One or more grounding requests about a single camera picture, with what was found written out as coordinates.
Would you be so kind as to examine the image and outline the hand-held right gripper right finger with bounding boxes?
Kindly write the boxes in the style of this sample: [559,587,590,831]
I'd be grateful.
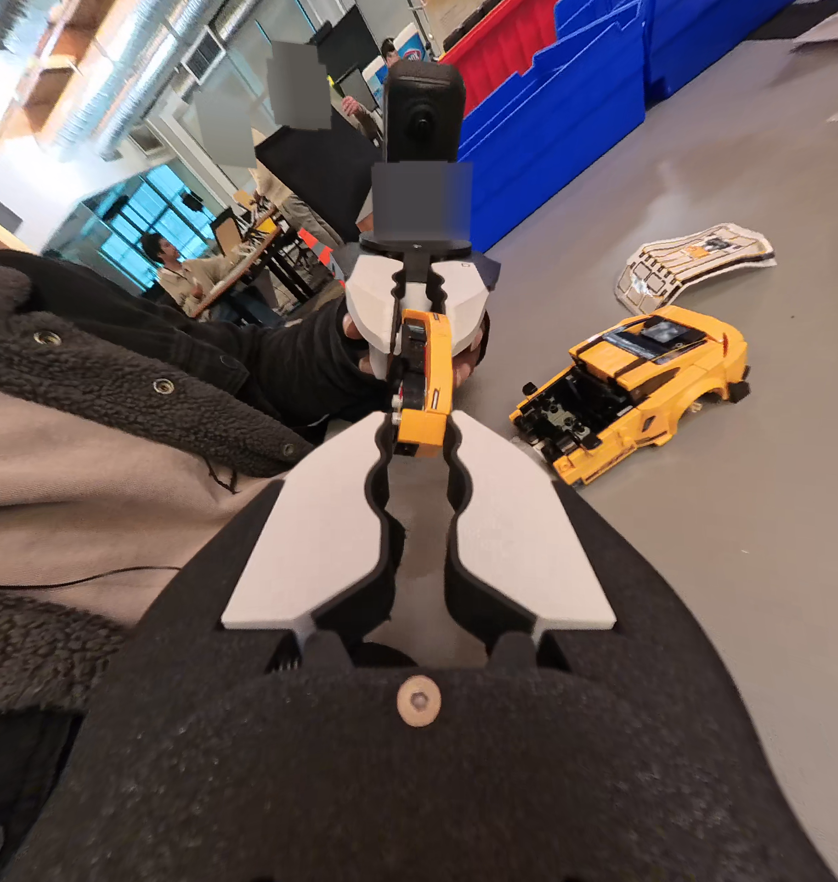
[445,411,617,649]

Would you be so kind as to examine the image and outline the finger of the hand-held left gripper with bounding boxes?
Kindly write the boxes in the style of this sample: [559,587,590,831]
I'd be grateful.
[345,255,409,381]
[425,258,493,354]

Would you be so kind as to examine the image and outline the beige hoodie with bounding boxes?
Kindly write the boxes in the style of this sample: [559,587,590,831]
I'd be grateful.
[0,386,303,621]

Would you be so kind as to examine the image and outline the background wooden table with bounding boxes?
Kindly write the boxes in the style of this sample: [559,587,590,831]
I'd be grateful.
[185,207,323,321]

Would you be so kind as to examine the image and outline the silver ceiling duct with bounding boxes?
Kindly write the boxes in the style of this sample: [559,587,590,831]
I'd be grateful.
[43,0,210,163]

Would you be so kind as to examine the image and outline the lego sticker sheet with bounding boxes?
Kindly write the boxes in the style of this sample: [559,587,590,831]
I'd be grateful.
[615,222,777,317]

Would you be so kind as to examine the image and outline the person's left hand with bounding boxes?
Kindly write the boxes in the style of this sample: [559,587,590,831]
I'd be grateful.
[452,313,492,387]

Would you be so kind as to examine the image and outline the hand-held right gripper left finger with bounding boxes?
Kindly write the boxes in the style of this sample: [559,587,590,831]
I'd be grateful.
[221,411,402,649]

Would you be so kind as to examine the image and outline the red plastic bin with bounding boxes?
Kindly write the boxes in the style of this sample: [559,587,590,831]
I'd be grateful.
[443,0,558,114]

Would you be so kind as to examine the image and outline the black earphone cable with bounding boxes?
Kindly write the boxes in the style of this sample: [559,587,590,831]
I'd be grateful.
[0,565,182,591]

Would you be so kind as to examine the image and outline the yellow lego car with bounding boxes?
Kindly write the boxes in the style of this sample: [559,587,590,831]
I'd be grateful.
[509,306,751,486]

